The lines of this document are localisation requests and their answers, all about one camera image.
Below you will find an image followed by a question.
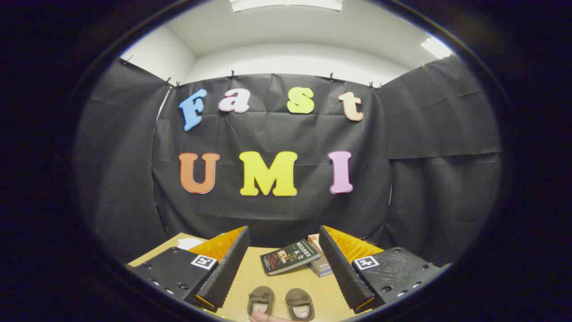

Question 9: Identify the ceiling light panel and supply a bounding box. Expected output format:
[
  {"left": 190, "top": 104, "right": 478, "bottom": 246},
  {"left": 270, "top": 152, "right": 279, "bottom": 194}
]
[
  {"left": 420, "top": 37, "right": 453, "bottom": 59},
  {"left": 230, "top": 0, "right": 344, "bottom": 13}
]

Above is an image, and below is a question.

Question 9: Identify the blue cover book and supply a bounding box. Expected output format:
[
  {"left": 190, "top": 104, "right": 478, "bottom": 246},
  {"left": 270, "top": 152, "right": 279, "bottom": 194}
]
[{"left": 307, "top": 256, "right": 333, "bottom": 278}]

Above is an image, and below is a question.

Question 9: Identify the brown fuzzy slipper shoe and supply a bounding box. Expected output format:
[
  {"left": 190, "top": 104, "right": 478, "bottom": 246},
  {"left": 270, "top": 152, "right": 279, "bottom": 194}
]
[
  {"left": 285, "top": 288, "right": 315, "bottom": 321},
  {"left": 247, "top": 286, "right": 275, "bottom": 316}
]

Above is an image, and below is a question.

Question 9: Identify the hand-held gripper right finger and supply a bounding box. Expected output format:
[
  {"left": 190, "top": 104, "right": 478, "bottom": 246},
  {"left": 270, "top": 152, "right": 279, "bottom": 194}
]
[{"left": 318, "top": 225, "right": 452, "bottom": 314}]

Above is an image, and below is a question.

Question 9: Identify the black cover book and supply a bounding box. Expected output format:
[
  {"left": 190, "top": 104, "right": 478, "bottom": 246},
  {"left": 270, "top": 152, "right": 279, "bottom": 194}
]
[{"left": 260, "top": 239, "right": 321, "bottom": 276}]

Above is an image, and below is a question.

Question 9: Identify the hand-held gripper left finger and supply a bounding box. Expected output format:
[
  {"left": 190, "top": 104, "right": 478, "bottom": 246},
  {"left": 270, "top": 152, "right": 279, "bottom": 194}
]
[{"left": 127, "top": 226, "right": 251, "bottom": 313}]

